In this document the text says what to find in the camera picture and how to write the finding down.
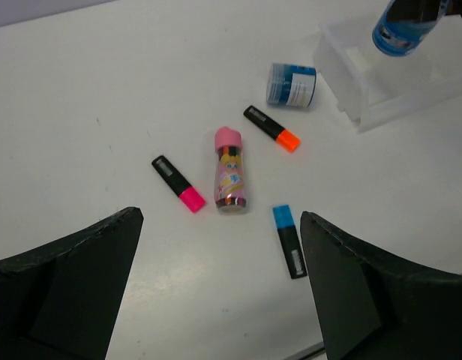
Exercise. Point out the pink capped crayon bottle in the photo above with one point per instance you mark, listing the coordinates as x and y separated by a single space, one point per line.
230 189

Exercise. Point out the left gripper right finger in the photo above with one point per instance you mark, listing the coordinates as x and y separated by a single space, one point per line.
372 304

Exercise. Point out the orange highlighter marker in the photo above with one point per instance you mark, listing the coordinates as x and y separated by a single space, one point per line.
269 126

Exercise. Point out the pink highlighter marker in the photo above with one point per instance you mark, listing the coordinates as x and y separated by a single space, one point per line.
180 186

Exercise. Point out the blue slime jar labelled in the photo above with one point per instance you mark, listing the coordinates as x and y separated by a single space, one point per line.
291 85

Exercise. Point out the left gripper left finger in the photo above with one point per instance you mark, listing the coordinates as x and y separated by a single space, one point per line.
61 300

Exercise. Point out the blue highlighter marker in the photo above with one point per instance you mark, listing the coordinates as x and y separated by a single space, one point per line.
289 241

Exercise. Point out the white three-compartment tray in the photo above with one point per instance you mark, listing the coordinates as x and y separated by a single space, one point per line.
372 88

